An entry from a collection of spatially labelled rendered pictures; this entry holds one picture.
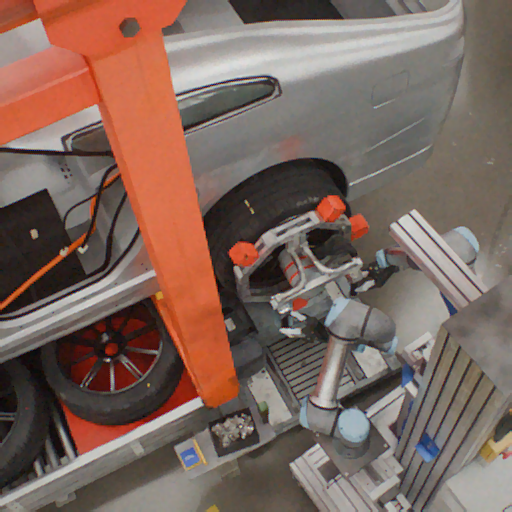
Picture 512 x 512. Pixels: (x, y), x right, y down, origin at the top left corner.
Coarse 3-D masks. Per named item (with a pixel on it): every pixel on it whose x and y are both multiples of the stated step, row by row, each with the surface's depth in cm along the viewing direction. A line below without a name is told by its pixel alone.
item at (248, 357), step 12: (228, 312) 403; (228, 324) 395; (240, 324) 395; (228, 336) 392; (240, 336) 397; (252, 336) 394; (240, 348) 391; (252, 348) 391; (240, 360) 388; (252, 360) 389; (264, 360) 395; (240, 372) 391; (252, 372) 396; (240, 384) 417
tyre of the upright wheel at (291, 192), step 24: (264, 168) 346; (288, 168) 348; (312, 168) 355; (240, 192) 344; (264, 192) 340; (288, 192) 340; (312, 192) 343; (336, 192) 355; (216, 216) 349; (240, 216) 341; (264, 216) 336; (288, 216) 341; (216, 240) 350; (240, 240) 340; (216, 264) 354
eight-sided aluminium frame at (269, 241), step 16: (288, 224) 339; (304, 224) 339; (320, 224) 341; (336, 224) 348; (272, 240) 336; (288, 240) 339; (336, 256) 375; (240, 272) 346; (240, 288) 356; (256, 288) 372; (272, 288) 380; (288, 288) 381
